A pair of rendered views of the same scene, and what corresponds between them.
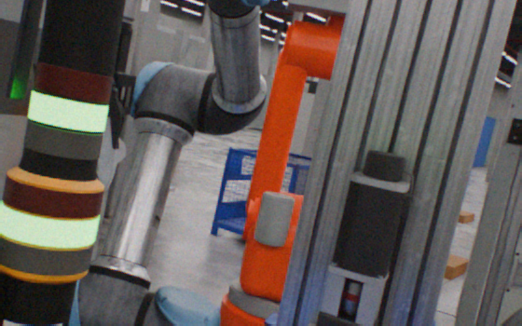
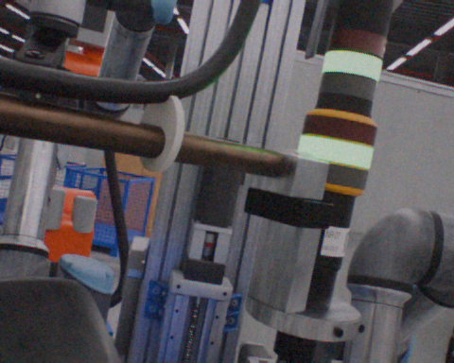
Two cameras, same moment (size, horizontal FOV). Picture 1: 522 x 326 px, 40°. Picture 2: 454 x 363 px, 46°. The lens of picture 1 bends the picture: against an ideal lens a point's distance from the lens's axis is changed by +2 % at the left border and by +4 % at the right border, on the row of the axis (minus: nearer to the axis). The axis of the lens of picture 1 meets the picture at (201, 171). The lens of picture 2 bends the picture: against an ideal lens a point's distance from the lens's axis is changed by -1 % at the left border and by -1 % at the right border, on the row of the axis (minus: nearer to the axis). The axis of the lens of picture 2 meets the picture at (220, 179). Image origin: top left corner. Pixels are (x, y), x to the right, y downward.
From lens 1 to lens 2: 29 cm
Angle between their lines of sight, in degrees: 28
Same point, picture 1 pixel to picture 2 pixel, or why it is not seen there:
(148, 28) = not seen: outside the picture
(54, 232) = (367, 156)
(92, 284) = (3, 259)
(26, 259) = (351, 177)
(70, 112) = (375, 66)
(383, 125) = (219, 119)
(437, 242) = not seen: hidden behind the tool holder
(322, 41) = (79, 65)
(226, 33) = (129, 44)
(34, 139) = (349, 86)
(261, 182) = not seen: hidden behind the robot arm
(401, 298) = (235, 241)
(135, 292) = (42, 262)
